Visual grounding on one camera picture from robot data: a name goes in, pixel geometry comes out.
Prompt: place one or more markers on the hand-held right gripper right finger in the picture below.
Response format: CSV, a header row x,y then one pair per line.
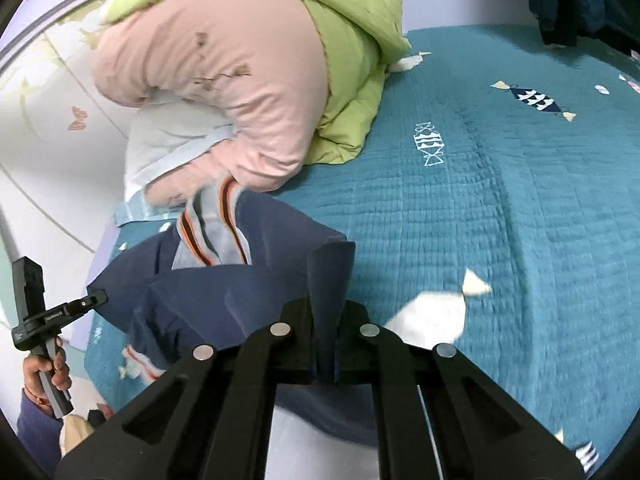
x,y
351,350

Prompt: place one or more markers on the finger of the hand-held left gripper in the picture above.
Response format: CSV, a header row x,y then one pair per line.
x,y
96,298

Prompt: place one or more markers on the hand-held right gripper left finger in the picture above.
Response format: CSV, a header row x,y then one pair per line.
x,y
300,347

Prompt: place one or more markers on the navy blue jacket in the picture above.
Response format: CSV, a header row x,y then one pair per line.
x,y
265,240

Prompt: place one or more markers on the person's left forearm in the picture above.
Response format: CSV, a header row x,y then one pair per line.
x,y
37,432

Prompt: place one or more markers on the person's left hand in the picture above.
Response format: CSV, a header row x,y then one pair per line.
x,y
34,375

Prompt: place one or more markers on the beige cloth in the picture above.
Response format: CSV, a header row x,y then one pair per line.
x,y
75,432

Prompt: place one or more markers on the white pillow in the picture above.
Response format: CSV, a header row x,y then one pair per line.
x,y
165,140

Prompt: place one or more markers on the teal fish print bedspread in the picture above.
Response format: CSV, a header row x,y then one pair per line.
x,y
475,210

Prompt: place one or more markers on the pink duvet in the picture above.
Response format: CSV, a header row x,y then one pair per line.
x,y
225,50

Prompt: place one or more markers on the lime green duvet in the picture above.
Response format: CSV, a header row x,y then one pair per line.
x,y
350,35

